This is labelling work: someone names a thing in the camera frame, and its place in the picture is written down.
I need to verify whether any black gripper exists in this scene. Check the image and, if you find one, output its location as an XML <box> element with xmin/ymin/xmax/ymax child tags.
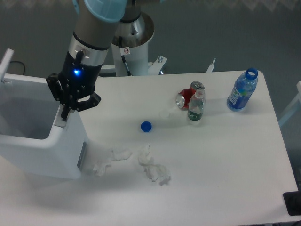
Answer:
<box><xmin>46</xmin><ymin>52</ymin><xmax>102</xmax><ymax>121</ymax></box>

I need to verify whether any white trash can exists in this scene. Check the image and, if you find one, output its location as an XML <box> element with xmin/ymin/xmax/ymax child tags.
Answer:
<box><xmin>0</xmin><ymin>49</ymin><xmax>88</xmax><ymax>179</ymax></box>

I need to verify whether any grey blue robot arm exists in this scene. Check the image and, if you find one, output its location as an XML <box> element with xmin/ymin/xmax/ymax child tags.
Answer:
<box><xmin>46</xmin><ymin>0</ymin><xmax>127</xmax><ymax>120</ymax></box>

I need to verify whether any crushed red soda can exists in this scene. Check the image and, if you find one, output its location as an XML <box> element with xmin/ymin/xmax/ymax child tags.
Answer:
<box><xmin>175</xmin><ymin>81</ymin><xmax>205</xmax><ymax>110</ymax></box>

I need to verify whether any crumpled white tissue left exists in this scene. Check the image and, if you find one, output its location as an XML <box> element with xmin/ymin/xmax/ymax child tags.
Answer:
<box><xmin>93</xmin><ymin>147</ymin><xmax>133</xmax><ymax>177</ymax></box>

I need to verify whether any crumpled white tissue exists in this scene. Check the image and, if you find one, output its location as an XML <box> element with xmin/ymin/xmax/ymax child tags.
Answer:
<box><xmin>93</xmin><ymin>147</ymin><xmax>133</xmax><ymax>177</ymax></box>
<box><xmin>137</xmin><ymin>144</ymin><xmax>171</xmax><ymax>186</ymax></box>

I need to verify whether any blue bottle cap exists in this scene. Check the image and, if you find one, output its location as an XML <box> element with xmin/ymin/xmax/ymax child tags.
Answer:
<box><xmin>140</xmin><ymin>121</ymin><xmax>152</xmax><ymax>133</ymax></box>

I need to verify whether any crumpled white tissue right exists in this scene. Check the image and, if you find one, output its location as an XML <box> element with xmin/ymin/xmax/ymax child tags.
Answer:
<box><xmin>137</xmin><ymin>144</ymin><xmax>171</xmax><ymax>186</ymax></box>

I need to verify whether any clear bottle green label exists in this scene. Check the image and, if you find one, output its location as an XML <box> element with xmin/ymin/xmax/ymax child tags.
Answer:
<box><xmin>187</xmin><ymin>88</ymin><xmax>206</xmax><ymax>127</ymax></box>

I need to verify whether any blue plastic bottle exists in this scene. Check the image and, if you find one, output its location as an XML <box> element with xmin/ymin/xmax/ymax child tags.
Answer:
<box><xmin>227</xmin><ymin>68</ymin><xmax>258</xmax><ymax>112</ymax></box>

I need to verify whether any white chair part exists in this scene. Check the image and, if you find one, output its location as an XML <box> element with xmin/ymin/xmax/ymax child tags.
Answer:
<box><xmin>278</xmin><ymin>81</ymin><xmax>301</xmax><ymax>128</ymax></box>

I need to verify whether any black device at edge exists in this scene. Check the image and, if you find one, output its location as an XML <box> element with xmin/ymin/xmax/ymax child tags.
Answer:
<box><xmin>283</xmin><ymin>191</ymin><xmax>301</xmax><ymax>216</ymax></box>

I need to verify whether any black floor cable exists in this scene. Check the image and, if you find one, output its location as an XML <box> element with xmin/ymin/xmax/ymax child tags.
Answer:
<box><xmin>9</xmin><ymin>61</ymin><xmax>26</xmax><ymax>75</ymax></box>

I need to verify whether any black cable on pedestal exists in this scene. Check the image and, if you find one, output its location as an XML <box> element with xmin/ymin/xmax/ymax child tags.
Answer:
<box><xmin>119</xmin><ymin>36</ymin><xmax>132</xmax><ymax>77</ymax></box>

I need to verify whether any white frame bracket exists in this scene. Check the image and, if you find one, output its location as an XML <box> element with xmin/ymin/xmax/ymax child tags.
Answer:
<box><xmin>99</xmin><ymin>56</ymin><xmax>167</xmax><ymax>77</ymax></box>

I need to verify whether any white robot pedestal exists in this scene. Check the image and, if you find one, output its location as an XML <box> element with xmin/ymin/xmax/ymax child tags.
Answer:
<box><xmin>111</xmin><ymin>12</ymin><xmax>154</xmax><ymax>77</ymax></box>

